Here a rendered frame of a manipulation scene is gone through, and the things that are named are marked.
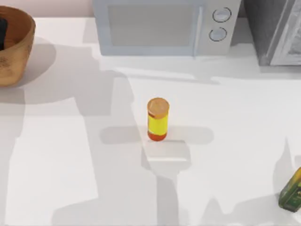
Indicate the wooden bowl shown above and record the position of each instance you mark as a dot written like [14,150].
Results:
[14,61]

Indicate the microwave oven door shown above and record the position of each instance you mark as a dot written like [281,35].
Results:
[148,27]

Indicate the black object in bowl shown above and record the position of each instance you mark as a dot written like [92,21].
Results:
[2,33]

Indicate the pale microwave oven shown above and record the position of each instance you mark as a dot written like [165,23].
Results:
[164,26]

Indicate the orange and yellow bottle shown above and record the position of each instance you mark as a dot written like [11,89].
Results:
[157,122]

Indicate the green and yellow box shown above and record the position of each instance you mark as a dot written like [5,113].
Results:
[291,193]

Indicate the round microwave knob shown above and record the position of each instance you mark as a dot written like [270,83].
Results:
[221,14]
[218,34]

